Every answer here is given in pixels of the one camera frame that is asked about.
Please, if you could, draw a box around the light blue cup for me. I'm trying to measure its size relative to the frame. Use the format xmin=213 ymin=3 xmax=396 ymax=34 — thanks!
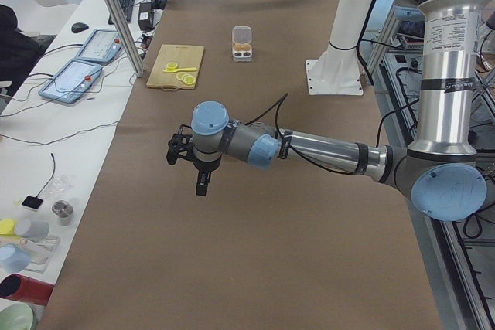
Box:
xmin=0 ymin=244 xmax=31 ymax=274

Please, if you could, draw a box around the person in black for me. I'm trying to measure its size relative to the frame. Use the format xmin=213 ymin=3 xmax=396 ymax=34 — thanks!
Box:
xmin=1 ymin=5 xmax=44 ymax=96

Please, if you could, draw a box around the small black square pad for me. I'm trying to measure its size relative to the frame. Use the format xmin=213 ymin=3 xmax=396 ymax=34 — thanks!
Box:
xmin=21 ymin=196 xmax=43 ymax=210

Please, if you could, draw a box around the teach pendant near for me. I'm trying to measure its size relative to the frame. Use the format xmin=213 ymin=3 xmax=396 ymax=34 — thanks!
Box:
xmin=39 ymin=59 xmax=103 ymax=104

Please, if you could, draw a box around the teach pendant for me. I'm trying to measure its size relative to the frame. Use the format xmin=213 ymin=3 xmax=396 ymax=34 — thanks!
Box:
xmin=39 ymin=59 xmax=103 ymax=104
xmin=76 ymin=29 xmax=121 ymax=64

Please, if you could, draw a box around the grey cup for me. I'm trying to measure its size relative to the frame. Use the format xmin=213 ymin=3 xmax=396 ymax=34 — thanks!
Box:
xmin=14 ymin=219 xmax=50 ymax=242

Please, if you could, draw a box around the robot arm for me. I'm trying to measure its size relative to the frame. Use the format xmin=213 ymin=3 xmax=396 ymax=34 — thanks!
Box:
xmin=185 ymin=0 xmax=491 ymax=221

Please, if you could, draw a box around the teach pendant far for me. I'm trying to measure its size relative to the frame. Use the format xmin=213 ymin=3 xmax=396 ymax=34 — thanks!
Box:
xmin=76 ymin=29 xmax=121 ymax=64

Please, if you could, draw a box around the black computer mouse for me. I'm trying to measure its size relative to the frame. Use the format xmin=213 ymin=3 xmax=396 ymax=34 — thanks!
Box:
xmin=71 ymin=22 xmax=89 ymax=33

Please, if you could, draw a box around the yellow cup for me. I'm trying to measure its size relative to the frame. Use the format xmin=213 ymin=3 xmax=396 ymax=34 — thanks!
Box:
xmin=0 ymin=219 xmax=17 ymax=236

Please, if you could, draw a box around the green bowl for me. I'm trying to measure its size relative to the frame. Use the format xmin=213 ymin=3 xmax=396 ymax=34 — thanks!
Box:
xmin=1 ymin=303 xmax=37 ymax=330

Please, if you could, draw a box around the clear plastic egg box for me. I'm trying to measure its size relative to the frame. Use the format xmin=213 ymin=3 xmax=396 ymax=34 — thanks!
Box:
xmin=231 ymin=26 xmax=253 ymax=63

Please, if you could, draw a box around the black keyboard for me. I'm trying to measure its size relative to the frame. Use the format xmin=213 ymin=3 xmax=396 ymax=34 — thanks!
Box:
xmin=118 ymin=0 xmax=134 ymax=22

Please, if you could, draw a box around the black power adapter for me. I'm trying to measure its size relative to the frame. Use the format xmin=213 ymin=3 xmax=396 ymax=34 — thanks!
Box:
xmin=138 ymin=2 xmax=154 ymax=32

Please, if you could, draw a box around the white pillar mount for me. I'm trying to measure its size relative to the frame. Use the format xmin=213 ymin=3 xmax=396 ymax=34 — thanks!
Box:
xmin=306 ymin=0 xmax=372 ymax=96

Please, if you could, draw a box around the lemon slice by knife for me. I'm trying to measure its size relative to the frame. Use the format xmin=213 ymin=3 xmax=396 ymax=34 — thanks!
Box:
xmin=164 ymin=62 xmax=179 ymax=72

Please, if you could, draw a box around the wooden cutting board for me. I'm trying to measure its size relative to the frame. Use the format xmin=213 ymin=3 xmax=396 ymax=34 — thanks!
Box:
xmin=146 ymin=44 xmax=204 ymax=90

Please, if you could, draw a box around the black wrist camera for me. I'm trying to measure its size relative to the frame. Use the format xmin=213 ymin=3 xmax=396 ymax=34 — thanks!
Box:
xmin=166 ymin=124 xmax=194 ymax=165

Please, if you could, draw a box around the red cylinder bottle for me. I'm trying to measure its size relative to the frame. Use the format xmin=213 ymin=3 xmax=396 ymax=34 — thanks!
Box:
xmin=1 ymin=274 xmax=54 ymax=306

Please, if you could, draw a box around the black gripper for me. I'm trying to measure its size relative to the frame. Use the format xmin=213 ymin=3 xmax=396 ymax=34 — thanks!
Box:
xmin=193 ymin=160 xmax=220 ymax=196

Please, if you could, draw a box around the aluminium frame post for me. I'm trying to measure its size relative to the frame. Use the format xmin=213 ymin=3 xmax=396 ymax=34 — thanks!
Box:
xmin=104 ymin=0 xmax=144 ymax=77

